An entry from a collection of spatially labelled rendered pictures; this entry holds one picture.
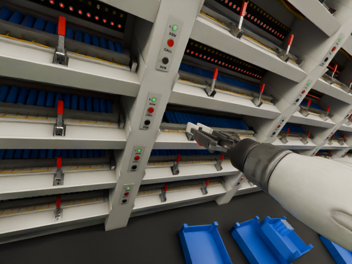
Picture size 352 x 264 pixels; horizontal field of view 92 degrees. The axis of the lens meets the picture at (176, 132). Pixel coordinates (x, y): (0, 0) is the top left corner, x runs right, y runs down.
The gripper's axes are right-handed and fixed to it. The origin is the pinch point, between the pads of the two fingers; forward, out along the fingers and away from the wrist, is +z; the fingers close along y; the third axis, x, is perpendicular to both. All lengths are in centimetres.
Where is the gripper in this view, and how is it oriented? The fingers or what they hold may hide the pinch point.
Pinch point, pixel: (198, 130)
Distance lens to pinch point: 53.1
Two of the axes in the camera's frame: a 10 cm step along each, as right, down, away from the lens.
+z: -4.9, -3.2, 8.1
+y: -8.5, -0.4, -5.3
